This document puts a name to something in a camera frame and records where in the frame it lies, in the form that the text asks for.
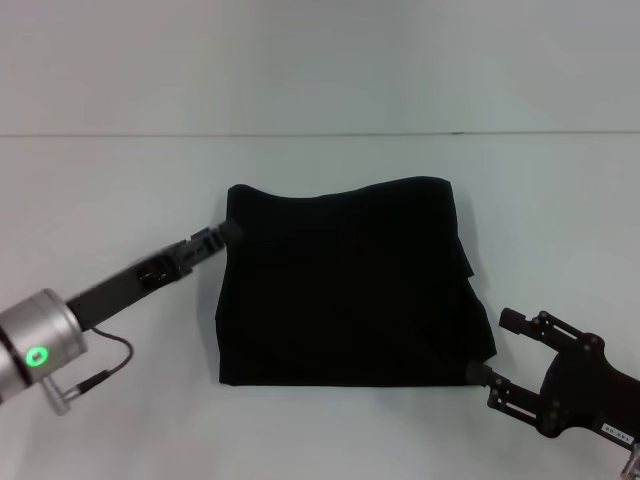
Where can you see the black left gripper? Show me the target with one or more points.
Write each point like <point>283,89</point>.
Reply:
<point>130,285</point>

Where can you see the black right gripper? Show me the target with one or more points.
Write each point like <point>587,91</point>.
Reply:
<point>590,390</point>

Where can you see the black shirt with FREE print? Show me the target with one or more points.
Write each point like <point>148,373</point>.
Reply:
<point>350,285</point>

